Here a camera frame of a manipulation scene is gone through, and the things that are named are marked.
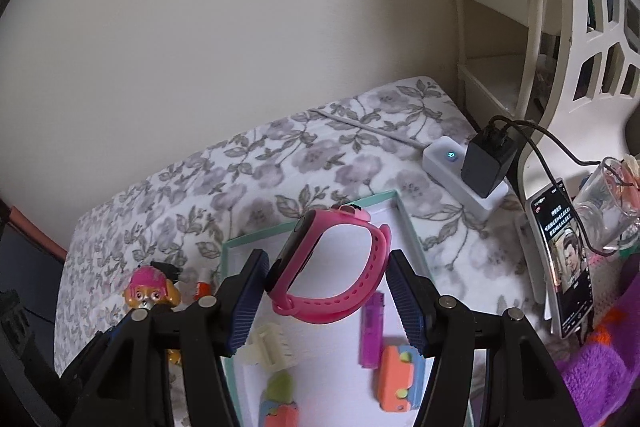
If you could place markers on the black power adapter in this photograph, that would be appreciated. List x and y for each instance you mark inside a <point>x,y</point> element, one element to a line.
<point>487,162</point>

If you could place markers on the smartphone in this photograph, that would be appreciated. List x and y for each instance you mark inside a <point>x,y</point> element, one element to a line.
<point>565,257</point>

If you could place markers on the dark cabinet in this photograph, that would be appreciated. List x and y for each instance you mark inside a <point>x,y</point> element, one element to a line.
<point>30,267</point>

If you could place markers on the teal tray white inside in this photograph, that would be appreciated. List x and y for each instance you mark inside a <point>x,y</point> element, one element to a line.
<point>325,357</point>

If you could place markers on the cream hair claw clip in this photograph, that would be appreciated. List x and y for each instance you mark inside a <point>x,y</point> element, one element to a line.
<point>267,344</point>

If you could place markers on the floral bed blanket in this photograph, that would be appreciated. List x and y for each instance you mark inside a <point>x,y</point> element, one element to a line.
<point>200,197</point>

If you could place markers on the pink kids watch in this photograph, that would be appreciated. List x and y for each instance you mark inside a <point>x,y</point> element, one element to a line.
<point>372,267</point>

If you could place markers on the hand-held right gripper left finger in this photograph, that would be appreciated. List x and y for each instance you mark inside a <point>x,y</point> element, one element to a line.
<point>245,307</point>

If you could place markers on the clear glass jar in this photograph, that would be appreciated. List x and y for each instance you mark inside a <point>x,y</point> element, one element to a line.
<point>607,207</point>

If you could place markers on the small orange bottle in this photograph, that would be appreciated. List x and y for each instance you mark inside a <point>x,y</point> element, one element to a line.
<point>202,290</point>

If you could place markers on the orange toy block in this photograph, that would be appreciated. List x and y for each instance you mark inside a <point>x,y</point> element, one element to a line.
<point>395,377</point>

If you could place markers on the purple fleece cloth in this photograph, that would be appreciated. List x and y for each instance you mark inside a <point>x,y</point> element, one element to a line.
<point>605,372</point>

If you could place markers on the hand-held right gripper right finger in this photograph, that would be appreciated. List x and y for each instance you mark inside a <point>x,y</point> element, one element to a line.
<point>410,302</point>

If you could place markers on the pink pup toy figure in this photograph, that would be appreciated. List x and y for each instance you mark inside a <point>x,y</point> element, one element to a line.
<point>150,289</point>

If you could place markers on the purple lighter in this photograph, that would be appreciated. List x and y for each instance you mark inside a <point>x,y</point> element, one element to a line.
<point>372,332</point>

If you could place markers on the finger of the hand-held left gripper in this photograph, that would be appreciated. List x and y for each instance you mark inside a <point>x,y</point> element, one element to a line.
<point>111,334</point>

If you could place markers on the white power strip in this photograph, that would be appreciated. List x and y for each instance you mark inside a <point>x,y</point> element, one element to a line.
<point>445,162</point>

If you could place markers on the pastel puzzle eraser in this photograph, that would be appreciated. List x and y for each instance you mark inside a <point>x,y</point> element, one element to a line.
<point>280,402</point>

